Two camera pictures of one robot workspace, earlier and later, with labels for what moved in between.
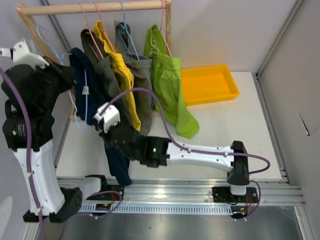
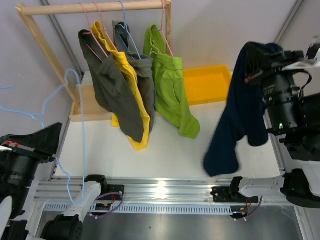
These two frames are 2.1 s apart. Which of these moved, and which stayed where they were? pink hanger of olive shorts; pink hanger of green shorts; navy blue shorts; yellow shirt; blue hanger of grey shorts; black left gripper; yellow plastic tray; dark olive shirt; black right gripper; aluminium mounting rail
Moved: black right gripper; yellow shirt; navy blue shorts; pink hanger of olive shorts; black left gripper
Stayed: pink hanger of green shorts; blue hanger of grey shorts; dark olive shirt; aluminium mounting rail; yellow plastic tray
